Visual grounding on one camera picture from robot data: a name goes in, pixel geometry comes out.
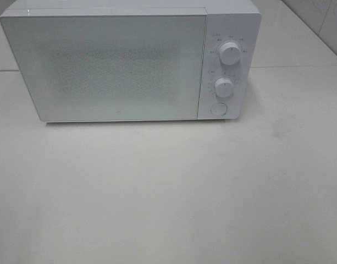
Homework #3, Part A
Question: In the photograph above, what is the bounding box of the round white door release button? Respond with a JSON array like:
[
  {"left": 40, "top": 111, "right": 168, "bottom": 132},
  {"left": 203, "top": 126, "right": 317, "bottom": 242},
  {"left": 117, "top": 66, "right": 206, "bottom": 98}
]
[{"left": 211, "top": 103, "right": 228, "bottom": 117}]

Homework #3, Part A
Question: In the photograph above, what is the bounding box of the white microwave door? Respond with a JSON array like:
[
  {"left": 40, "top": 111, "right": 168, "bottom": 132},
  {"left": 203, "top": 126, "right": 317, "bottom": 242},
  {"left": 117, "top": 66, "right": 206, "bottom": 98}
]
[{"left": 1, "top": 15, "right": 206, "bottom": 122}]

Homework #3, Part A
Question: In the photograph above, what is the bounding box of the white microwave knob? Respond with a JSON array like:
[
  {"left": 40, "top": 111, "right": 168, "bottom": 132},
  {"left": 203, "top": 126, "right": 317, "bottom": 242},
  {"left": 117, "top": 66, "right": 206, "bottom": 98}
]
[
  {"left": 214, "top": 78, "right": 235, "bottom": 98},
  {"left": 218, "top": 41, "right": 242, "bottom": 65}
]

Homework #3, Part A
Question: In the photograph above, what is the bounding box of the white microwave oven body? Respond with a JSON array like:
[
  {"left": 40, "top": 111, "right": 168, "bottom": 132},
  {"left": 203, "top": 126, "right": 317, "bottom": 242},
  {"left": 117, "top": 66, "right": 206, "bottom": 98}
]
[{"left": 0, "top": 1, "right": 262, "bottom": 122}]

